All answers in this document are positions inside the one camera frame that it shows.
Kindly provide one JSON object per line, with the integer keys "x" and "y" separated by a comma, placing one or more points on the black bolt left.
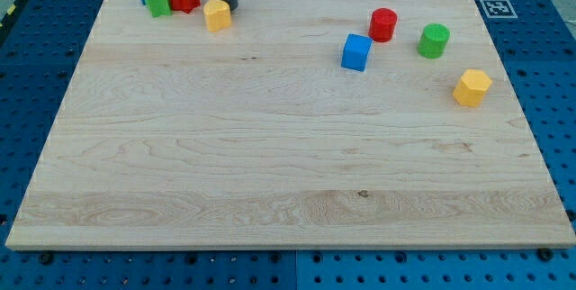
{"x": 45, "y": 258}

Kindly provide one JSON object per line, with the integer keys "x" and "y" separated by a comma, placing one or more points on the yellow hexagon block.
{"x": 471, "y": 88}

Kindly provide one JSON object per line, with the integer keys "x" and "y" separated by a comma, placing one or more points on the white fiducial marker tag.
{"x": 498, "y": 9}

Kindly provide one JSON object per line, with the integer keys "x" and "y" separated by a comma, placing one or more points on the green cylinder block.
{"x": 433, "y": 40}

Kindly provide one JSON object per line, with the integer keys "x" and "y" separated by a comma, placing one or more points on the red cylinder block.
{"x": 382, "y": 24}

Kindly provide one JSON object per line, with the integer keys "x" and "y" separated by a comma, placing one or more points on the black bolt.
{"x": 545, "y": 254}
{"x": 45, "y": 258}

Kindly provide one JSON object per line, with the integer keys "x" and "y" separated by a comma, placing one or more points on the wooden board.
{"x": 171, "y": 137}

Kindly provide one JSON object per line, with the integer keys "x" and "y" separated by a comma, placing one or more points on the yellow heart block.
{"x": 217, "y": 15}

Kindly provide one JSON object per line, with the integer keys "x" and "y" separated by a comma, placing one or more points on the blue cube block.
{"x": 355, "y": 52}

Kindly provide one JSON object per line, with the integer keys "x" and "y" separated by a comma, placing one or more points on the black bolt right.
{"x": 545, "y": 254}

